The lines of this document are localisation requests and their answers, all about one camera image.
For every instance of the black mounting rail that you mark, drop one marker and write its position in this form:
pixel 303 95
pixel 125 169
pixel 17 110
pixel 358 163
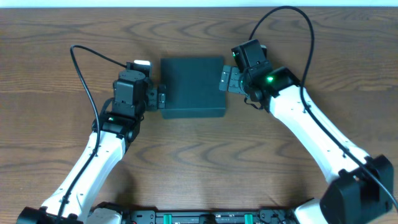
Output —
pixel 199 216

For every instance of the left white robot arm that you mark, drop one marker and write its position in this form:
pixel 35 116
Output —
pixel 117 127

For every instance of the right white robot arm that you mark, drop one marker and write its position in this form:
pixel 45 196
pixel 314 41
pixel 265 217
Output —
pixel 359 186

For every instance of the dark green box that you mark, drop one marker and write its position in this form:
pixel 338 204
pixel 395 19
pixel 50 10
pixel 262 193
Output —
pixel 192 87

